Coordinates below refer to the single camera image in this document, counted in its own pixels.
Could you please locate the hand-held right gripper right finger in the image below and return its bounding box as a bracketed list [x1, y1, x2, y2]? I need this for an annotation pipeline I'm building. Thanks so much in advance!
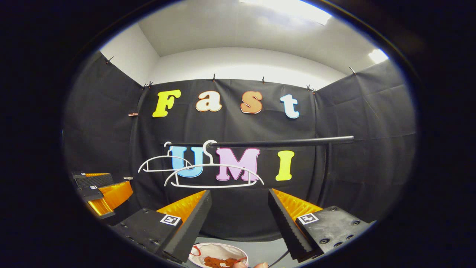
[268, 188, 373, 261]

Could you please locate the black backdrop cloth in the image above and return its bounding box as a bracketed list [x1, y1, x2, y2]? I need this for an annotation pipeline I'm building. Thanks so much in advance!
[62, 50, 417, 242]

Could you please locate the ceiling light panel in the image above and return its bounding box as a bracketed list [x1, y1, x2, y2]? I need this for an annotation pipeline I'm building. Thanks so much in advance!
[368, 48, 389, 64]

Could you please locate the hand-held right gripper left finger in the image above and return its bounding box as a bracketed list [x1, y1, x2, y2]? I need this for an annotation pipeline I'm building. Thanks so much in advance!
[112, 189, 213, 263]

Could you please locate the white clothes hanger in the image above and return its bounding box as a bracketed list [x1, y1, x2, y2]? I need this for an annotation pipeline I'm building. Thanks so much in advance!
[164, 140, 264, 189]
[138, 141, 194, 173]

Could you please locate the black clothes rack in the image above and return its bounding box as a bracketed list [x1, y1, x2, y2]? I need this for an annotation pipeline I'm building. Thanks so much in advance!
[164, 135, 354, 268]

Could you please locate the row of black backdrop clips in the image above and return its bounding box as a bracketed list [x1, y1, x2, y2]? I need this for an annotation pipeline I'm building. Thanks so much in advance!
[105, 55, 357, 93]

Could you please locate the orange shirt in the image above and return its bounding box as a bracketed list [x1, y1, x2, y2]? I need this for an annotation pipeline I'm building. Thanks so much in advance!
[204, 256, 238, 268]

